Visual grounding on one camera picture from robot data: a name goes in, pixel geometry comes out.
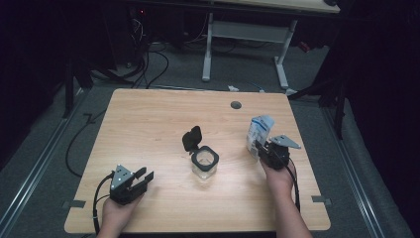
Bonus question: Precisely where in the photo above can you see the person's right hand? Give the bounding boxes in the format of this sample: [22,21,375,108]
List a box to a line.
[262,160,295,199]

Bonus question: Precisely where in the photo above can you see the grey tape strip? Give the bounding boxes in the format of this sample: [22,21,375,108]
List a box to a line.
[311,194,332,204]
[62,199,87,210]

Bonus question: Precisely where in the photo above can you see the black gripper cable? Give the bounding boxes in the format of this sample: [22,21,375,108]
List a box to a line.
[284,158,302,213]
[92,172,116,236]

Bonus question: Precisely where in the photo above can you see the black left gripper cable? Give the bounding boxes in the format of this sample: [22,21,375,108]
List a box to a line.
[92,172,116,236]

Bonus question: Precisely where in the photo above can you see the thin black floor cable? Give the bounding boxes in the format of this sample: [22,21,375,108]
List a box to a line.
[64,110,108,179]

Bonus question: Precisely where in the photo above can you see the black stand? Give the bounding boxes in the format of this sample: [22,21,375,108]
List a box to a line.
[286,75,349,141]
[61,56,94,119]

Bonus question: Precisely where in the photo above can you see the metal floor rail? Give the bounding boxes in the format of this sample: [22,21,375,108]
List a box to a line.
[321,107,386,238]
[0,88,89,238]

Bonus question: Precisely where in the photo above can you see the bundle of black floor cables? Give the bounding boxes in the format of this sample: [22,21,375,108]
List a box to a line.
[130,41,170,89]

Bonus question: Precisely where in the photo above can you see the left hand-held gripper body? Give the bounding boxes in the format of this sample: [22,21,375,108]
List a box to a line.
[109,164,147,206]

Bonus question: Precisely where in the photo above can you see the person's left hand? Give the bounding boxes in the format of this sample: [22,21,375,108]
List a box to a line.
[100,196,142,232]

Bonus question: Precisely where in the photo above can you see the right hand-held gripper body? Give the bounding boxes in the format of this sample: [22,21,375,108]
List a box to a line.
[259,134,302,171]

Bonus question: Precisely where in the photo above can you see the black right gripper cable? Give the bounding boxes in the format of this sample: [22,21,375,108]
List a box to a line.
[284,158,302,213]

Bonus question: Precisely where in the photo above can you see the dark equipment with red light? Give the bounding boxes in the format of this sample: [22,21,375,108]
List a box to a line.
[128,4,151,67]

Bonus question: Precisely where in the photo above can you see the white-framed desk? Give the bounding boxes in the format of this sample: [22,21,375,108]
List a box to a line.
[201,0,341,97]

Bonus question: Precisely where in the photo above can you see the glass jar with black lid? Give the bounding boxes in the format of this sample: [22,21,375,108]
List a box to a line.
[181,125,220,181]

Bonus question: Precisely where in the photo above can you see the white and blue milk carton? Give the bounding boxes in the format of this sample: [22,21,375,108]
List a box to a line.
[246,114,275,162]

